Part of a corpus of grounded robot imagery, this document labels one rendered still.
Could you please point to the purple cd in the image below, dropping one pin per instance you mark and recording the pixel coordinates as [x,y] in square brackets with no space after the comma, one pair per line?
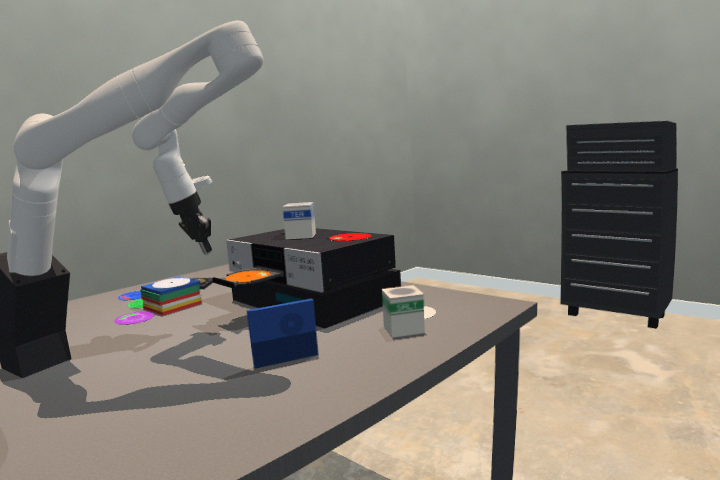
[128,318]

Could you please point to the blue cd with orange label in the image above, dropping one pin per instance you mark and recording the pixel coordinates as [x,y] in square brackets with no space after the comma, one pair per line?
[129,296]

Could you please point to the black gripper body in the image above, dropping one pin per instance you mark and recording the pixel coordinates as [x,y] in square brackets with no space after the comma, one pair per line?
[189,204]

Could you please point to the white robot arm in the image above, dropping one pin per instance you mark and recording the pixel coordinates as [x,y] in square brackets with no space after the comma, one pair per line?
[125,98]

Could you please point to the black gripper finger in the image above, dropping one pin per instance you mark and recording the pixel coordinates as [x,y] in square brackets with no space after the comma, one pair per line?
[202,233]
[188,231]

